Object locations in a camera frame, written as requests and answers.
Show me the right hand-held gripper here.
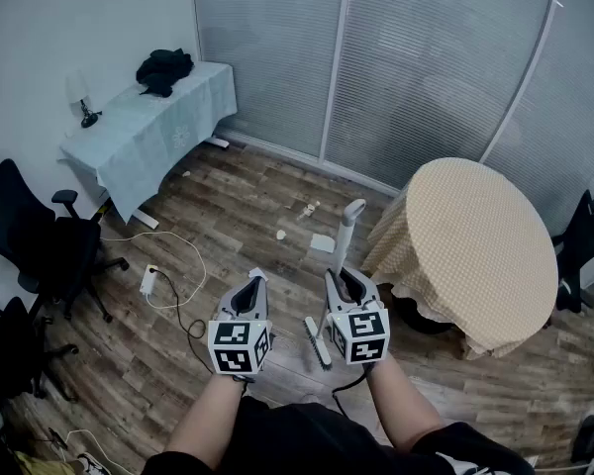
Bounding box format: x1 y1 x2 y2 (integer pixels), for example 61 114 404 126
325 266 392 366

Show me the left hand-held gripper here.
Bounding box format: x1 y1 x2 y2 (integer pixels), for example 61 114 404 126
207 274 274 378

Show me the small litter piece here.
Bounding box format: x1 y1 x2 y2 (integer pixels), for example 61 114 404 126
296 200 323 223

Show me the person's left forearm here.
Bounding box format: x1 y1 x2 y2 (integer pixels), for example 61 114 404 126
165 373 251 464

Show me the person's right forearm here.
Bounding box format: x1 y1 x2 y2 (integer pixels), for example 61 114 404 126
365 353 445 452

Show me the black round table base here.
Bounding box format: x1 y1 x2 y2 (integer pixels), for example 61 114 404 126
393 294 456 336

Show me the round table with yellow cloth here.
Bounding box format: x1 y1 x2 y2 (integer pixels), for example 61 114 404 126
360 156 559 361

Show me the person's black clothing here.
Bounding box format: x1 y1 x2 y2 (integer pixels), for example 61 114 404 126
143 396 536 475

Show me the table with light blue cloth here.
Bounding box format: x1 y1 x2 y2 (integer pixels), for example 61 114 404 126
58 60 238 223

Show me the pile of black clothes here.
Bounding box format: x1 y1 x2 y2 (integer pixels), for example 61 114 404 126
136 47 195 98

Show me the white shade table lamp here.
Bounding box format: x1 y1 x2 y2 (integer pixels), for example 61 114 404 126
64 69 103 130

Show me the white power strip with cable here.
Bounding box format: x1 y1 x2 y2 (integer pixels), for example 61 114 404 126
101 230 208 310

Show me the black power cable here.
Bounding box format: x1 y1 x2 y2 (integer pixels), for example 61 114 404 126
150 267 207 340

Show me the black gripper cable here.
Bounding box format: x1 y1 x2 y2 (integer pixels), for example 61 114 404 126
331 363 373 418

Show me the thin white cable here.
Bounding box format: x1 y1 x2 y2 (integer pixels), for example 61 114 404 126
66 427 130 475

